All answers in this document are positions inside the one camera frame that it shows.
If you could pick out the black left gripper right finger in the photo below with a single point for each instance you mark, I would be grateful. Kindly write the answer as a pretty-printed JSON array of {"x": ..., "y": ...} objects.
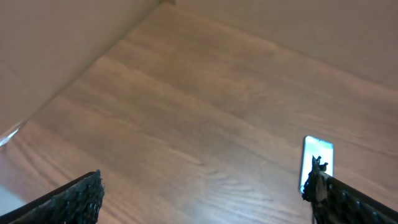
[{"x": 334, "y": 202}]

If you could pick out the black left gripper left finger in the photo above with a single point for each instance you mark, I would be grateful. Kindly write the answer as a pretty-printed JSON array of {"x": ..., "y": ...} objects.
[{"x": 77, "y": 202}]

